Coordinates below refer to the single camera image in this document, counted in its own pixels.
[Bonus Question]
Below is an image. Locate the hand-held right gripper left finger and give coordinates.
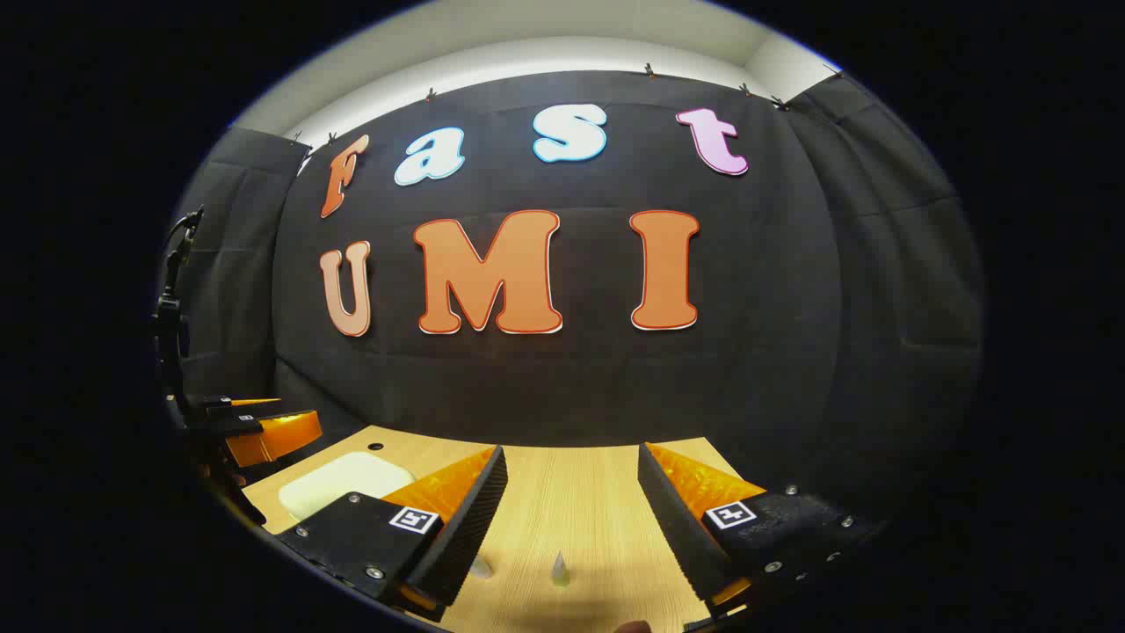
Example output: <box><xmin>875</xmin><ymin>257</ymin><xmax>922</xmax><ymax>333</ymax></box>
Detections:
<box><xmin>277</xmin><ymin>444</ymin><xmax>509</xmax><ymax>622</ymax></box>

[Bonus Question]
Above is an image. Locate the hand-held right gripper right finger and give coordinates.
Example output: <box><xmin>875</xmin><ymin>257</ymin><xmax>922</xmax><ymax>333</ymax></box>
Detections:
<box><xmin>637</xmin><ymin>442</ymin><xmax>887</xmax><ymax>616</ymax></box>

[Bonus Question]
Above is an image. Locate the pale yellow suitcase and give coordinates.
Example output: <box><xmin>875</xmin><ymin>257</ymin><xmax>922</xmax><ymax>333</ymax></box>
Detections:
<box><xmin>279</xmin><ymin>451</ymin><xmax>495</xmax><ymax>581</ymax></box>

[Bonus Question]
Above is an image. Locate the black backdrop cloth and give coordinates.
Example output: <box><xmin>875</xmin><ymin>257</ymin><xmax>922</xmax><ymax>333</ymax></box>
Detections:
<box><xmin>163</xmin><ymin>70</ymin><xmax>985</xmax><ymax>528</ymax></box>

